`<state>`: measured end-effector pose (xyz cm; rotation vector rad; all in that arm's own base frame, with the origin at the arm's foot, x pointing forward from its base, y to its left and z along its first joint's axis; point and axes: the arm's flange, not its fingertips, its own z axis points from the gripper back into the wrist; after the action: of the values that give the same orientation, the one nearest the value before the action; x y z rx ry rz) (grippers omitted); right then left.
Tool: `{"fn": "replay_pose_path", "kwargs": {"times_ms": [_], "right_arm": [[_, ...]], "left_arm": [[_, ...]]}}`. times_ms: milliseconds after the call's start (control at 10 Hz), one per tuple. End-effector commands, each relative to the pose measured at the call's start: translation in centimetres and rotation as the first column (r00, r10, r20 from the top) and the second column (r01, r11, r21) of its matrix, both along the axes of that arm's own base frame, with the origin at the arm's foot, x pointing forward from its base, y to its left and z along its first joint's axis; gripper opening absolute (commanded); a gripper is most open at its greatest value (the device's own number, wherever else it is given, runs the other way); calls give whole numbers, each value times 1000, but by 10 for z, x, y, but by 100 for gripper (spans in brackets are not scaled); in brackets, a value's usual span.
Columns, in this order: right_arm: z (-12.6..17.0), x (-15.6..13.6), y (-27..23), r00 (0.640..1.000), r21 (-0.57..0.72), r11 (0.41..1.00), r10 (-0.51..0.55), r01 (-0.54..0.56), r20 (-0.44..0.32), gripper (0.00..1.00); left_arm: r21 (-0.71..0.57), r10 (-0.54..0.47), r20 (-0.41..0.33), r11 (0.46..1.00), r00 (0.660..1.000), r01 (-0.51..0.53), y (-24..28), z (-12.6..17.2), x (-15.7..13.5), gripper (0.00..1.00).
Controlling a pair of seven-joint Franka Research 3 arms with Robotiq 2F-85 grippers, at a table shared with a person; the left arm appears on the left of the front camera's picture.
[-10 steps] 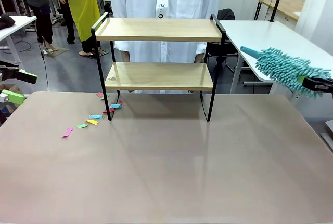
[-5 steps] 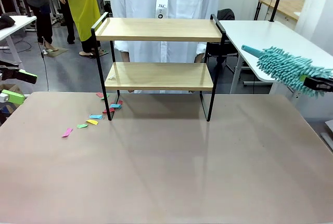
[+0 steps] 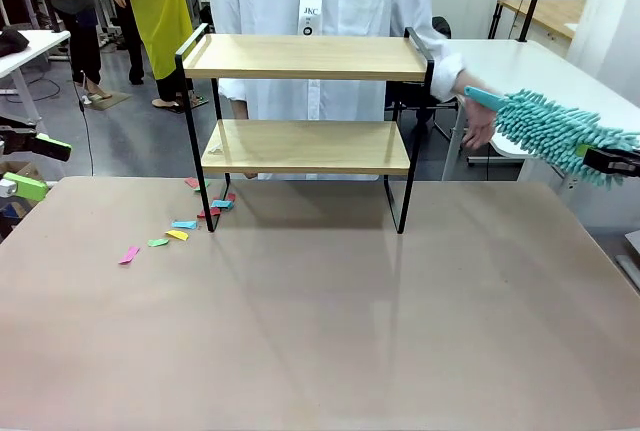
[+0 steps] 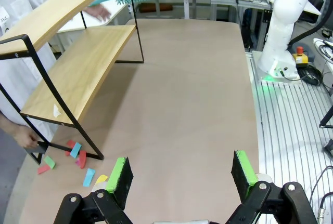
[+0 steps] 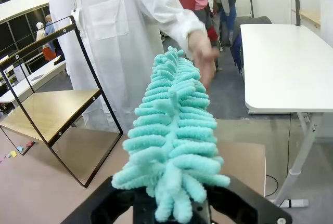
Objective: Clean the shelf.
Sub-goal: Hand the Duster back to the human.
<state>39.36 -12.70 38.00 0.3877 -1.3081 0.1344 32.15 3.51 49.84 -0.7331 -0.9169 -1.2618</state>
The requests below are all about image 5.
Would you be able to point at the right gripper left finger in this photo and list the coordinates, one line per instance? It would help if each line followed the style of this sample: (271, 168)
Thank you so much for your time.
(104, 203)

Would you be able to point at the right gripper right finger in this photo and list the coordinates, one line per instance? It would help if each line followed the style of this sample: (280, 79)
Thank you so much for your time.
(247, 205)

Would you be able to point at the teal microfiber duster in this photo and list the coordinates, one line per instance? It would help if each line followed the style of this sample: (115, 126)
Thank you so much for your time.
(177, 120)

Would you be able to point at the left forearm in white sleeve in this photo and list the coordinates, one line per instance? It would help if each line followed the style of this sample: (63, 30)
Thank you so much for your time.
(177, 18)

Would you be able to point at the person's left hand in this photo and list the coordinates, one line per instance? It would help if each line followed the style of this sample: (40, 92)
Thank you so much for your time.
(205, 50)

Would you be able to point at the white power strip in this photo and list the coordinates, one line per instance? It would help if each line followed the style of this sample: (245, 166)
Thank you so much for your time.
(296, 203)

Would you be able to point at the red paper scrap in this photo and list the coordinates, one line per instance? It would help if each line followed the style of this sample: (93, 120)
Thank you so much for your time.
(30, 143)

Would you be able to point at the teal paper scrap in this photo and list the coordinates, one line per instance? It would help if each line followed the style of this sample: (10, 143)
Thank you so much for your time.
(19, 148)

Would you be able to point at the yellow paper scrap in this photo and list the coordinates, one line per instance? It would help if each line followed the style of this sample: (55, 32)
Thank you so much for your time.
(11, 153)

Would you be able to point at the pink paper scrap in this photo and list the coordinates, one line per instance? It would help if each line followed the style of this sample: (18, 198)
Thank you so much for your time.
(2, 158)

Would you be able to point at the white background table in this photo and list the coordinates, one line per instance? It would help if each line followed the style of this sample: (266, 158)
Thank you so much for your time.
(44, 74)

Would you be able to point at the large white side table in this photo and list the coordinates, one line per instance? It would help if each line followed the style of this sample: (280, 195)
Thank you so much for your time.
(281, 65)

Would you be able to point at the person in white coat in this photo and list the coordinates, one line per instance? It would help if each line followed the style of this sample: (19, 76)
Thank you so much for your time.
(117, 52)

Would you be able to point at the person in orange skirt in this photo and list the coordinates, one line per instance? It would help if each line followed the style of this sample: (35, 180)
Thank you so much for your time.
(49, 30)

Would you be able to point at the white name badge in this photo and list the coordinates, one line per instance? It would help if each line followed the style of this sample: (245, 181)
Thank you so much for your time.
(76, 13)

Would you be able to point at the light wooden desk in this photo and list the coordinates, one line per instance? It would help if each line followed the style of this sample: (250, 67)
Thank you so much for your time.
(310, 16)

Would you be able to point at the thick black stand pole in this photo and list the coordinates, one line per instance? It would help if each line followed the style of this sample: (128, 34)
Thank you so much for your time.
(297, 0)

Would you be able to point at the black frame wooden shelf rack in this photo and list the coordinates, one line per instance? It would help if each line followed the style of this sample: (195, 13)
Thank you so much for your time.
(52, 109)

